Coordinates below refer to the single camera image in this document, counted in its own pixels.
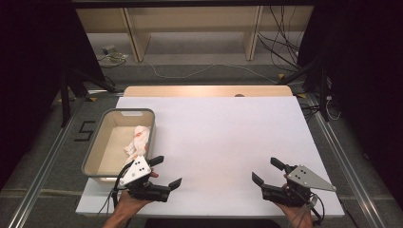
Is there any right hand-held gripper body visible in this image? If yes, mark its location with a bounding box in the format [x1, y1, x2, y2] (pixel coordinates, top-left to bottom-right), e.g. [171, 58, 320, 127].
[261, 164, 337, 208]

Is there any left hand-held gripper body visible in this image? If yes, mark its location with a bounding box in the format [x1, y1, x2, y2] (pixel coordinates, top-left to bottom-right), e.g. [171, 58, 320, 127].
[119, 155, 171, 203]

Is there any white fruit-print garment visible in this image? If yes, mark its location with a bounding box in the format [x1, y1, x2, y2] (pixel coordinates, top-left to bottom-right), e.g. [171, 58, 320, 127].
[123, 124, 152, 165]

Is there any grey plastic bin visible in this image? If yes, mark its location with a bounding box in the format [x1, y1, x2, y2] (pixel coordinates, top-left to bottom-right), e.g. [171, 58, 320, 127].
[81, 107, 156, 185]

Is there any person's left hand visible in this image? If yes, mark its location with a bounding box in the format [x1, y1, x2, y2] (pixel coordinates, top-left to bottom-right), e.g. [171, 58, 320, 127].
[112, 189, 154, 220]

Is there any person's right hand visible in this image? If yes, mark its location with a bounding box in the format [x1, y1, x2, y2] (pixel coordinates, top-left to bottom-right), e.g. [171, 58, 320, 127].
[275, 202, 315, 228]

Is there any person's dark clothing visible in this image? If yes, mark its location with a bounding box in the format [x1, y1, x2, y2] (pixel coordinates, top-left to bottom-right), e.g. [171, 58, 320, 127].
[144, 218, 282, 228]

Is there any white foam board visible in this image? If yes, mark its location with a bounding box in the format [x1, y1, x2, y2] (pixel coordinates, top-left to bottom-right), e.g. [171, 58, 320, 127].
[75, 95, 346, 219]

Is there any light wooden table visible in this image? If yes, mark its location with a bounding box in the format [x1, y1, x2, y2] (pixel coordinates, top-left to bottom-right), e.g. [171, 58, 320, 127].
[123, 85, 294, 98]

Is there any black metal stand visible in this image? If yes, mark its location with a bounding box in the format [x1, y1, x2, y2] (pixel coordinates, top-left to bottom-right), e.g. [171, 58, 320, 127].
[59, 61, 125, 128]
[278, 53, 331, 123]

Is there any black curtain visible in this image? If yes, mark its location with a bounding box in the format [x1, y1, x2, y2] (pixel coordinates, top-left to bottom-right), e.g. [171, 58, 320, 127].
[297, 0, 403, 203]
[0, 0, 106, 191]

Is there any light wooden shelf unit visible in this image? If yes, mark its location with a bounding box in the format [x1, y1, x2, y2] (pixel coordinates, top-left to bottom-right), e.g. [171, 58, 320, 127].
[75, 5, 315, 64]

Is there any right hand-held gripper cable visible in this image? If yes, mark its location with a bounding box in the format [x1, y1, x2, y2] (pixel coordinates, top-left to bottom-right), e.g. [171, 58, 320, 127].
[294, 193, 326, 226]

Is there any hand-held gripper cable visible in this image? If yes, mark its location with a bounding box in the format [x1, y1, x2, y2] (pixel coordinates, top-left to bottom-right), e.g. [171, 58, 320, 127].
[294, 193, 326, 226]
[97, 169, 128, 220]

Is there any left hand-held gripper cable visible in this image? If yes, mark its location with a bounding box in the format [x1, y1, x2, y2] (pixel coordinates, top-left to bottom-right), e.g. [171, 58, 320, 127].
[97, 169, 128, 220]

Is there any aluminium floor rail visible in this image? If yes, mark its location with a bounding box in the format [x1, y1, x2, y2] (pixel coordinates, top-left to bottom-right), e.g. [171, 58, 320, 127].
[306, 94, 388, 228]
[7, 94, 85, 228]

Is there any thin white cable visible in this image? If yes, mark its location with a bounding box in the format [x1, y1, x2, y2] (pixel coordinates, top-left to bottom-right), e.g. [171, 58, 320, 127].
[325, 94, 342, 122]

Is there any white floor cable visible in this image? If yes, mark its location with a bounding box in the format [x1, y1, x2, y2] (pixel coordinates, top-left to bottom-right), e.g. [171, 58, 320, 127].
[144, 59, 279, 86]

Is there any bundle of black cables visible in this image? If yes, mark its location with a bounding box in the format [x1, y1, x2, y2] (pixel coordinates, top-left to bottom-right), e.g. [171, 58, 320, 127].
[257, 5, 302, 70]

